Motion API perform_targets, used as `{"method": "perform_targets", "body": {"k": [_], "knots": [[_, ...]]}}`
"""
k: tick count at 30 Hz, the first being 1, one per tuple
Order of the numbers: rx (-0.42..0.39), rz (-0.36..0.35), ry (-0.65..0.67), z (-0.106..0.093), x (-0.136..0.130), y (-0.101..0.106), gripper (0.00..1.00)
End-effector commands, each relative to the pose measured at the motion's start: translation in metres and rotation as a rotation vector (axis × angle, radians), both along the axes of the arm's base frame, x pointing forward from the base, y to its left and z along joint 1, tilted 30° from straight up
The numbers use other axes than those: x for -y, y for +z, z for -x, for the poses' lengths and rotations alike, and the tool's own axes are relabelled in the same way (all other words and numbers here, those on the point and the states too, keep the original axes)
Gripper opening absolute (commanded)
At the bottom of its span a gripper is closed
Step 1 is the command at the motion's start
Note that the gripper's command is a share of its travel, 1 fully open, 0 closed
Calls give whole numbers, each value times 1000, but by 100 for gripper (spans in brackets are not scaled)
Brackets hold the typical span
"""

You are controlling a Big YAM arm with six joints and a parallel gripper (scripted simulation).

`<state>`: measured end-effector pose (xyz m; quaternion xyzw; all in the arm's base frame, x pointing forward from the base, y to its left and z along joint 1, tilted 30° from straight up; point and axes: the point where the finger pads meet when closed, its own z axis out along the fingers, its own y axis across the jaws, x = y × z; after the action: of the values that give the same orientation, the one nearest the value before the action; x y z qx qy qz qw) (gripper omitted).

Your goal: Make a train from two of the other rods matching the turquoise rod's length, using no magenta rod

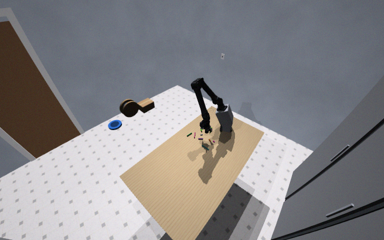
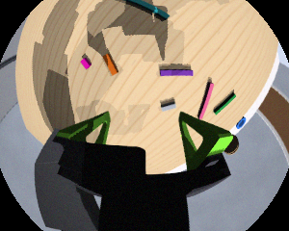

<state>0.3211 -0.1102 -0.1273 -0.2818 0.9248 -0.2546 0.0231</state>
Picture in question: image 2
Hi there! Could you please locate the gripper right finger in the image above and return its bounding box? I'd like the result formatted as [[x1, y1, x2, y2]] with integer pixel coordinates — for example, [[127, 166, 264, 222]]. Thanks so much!
[[178, 112, 233, 170]]

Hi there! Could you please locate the orange rod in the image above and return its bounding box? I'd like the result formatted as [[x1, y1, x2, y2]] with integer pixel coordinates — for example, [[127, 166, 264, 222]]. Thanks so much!
[[102, 53, 118, 75]]

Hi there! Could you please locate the purple rod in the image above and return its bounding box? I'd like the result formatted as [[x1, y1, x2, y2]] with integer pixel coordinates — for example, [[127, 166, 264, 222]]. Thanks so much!
[[160, 69, 194, 76]]

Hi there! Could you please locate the grey rod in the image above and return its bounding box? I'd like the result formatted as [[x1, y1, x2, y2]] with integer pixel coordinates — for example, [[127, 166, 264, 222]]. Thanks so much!
[[161, 101, 176, 112]]

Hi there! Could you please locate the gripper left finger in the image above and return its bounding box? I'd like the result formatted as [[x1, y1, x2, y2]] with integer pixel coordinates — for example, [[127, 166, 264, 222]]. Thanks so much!
[[56, 112, 111, 144]]

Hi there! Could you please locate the small magenta block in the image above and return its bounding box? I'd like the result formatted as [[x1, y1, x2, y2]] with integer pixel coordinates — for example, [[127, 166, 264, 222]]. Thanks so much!
[[81, 58, 92, 69]]

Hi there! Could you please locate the green rod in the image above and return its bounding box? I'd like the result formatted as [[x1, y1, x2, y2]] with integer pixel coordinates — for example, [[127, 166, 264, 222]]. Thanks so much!
[[213, 92, 236, 115]]

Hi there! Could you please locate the turquoise rod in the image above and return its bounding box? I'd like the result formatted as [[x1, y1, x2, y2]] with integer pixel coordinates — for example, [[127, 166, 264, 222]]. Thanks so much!
[[123, 0, 170, 20]]

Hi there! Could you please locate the pink rod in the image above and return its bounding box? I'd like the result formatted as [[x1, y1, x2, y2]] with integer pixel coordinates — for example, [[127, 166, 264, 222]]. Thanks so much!
[[197, 82, 214, 119]]

